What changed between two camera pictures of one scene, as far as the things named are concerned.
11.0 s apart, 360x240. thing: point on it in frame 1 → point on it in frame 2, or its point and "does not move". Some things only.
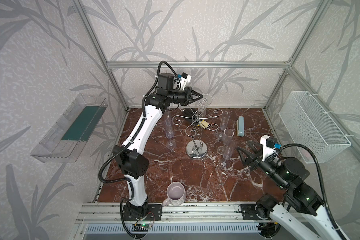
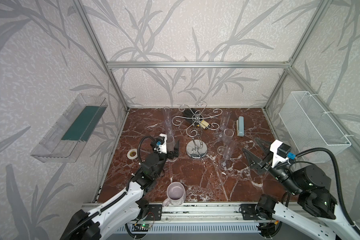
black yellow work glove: (190, 114) does not move
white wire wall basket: (308, 123) does not move
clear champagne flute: (228, 134) does not move
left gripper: (189, 95) → (164, 154)
